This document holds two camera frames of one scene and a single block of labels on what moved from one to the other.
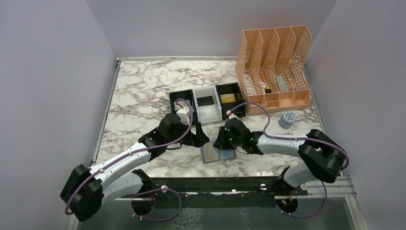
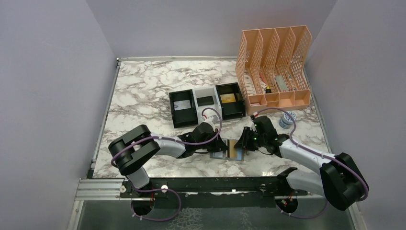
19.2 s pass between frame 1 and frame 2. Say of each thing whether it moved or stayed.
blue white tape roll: stayed
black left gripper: moved
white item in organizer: stayed
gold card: stayed
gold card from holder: moved
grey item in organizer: stayed
